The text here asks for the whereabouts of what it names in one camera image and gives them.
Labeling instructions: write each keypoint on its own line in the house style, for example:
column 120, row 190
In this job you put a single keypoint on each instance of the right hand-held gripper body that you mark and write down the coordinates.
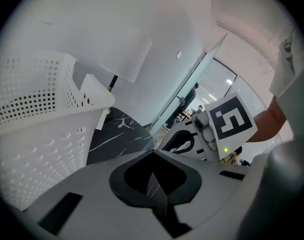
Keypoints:
column 231, row 119

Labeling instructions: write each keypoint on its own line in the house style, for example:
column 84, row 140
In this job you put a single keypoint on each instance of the white perforated plastic basket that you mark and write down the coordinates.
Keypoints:
column 42, row 134

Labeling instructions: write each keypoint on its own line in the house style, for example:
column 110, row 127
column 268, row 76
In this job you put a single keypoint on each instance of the frosted glass door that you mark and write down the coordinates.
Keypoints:
column 191, row 84

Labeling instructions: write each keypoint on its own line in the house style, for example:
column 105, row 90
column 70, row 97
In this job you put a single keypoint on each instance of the person's white shirt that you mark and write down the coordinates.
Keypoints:
column 296, row 84

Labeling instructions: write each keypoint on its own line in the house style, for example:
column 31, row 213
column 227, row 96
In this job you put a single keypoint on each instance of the white wall switch plate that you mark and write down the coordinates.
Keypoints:
column 179, row 54

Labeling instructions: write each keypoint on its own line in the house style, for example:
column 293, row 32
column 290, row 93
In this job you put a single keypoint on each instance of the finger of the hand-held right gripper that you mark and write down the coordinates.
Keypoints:
column 191, row 152
column 185, row 128

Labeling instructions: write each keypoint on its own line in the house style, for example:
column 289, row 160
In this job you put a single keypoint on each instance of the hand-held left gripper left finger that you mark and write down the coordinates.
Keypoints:
column 91, row 189

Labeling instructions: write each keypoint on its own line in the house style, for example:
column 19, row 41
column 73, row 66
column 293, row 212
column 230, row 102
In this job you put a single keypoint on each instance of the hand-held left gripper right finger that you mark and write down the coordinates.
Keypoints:
column 216, row 191

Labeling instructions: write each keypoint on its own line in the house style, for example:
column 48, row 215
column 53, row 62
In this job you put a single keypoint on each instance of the person's right forearm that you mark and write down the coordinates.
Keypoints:
column 266, row 124

